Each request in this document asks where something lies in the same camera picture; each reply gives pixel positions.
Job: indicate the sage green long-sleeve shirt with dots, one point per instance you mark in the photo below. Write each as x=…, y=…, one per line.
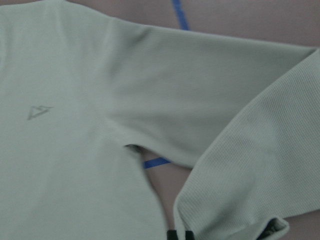
x=112, y=130

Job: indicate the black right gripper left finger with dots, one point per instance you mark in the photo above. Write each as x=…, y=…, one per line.
x=171, y=235

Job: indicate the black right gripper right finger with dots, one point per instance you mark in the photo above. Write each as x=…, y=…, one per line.
x=189, y=235

